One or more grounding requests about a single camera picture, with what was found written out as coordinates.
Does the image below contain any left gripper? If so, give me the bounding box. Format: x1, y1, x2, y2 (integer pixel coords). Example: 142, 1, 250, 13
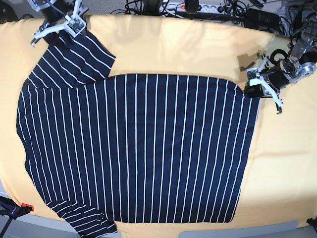
244, 59, 295, 98

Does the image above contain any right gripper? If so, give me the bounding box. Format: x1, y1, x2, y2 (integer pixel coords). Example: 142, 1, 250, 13
43, 9, 72, 37

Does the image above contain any navy white striped T-shirt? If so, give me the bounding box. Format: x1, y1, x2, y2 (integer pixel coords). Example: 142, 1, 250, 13
16, 32, 259, 238

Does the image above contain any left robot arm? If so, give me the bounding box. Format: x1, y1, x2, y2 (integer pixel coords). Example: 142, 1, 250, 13
244, 10, 317, 101

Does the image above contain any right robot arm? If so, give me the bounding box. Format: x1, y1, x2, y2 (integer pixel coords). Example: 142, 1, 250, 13
27, 0, 74, 39

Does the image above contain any yellow table cloth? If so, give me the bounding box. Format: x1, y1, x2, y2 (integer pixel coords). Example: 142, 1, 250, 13
0, 15, 317, 234

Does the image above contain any white power strip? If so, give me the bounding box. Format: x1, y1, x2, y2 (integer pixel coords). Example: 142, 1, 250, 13
159, 0, 233, 15

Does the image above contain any black clamp right corner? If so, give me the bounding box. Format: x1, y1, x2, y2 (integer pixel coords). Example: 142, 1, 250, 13
307, 218, 317, 228

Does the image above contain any blue clamp red tip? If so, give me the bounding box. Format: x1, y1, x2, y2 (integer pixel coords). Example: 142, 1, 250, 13
0, 196, 34, 238

